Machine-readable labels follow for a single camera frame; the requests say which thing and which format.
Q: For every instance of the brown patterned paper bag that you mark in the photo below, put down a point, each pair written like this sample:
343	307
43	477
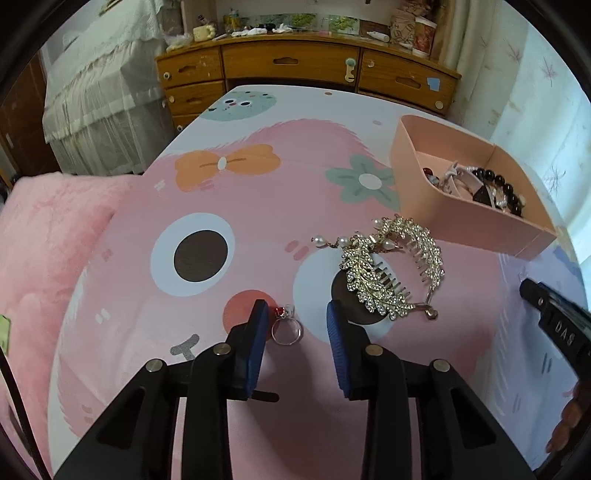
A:
400	28

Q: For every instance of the cartoon printed table cover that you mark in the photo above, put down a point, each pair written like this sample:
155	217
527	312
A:
138	286

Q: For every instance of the person's right hand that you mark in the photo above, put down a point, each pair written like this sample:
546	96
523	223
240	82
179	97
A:
570	417

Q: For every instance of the pink bed quilt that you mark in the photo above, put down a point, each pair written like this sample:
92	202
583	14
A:
46	240

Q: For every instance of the printed paper cup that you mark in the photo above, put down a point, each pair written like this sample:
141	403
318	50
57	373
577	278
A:
424	37

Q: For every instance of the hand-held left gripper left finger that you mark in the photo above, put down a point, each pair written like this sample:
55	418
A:
258	350

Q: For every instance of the brown wooden door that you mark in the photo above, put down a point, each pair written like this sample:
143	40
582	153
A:
23	129

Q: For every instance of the wooden desk with drawers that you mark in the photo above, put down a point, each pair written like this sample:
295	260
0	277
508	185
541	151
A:
295	60

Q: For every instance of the pink box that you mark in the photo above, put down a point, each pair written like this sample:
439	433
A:
461	221

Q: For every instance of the white floral curtain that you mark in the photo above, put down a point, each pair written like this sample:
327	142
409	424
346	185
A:
531	92

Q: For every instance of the small white bottle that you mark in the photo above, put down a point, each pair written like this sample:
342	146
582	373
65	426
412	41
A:
377	35

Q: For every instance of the bed with white lace cover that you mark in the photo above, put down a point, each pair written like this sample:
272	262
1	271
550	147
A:
101	69

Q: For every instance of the gold rhinestone hair comb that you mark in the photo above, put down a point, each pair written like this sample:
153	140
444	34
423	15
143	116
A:
364	272

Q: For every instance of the yellow mug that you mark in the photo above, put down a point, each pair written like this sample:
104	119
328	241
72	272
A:
203	33

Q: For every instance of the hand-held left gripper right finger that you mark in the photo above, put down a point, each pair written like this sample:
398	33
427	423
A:
337	350

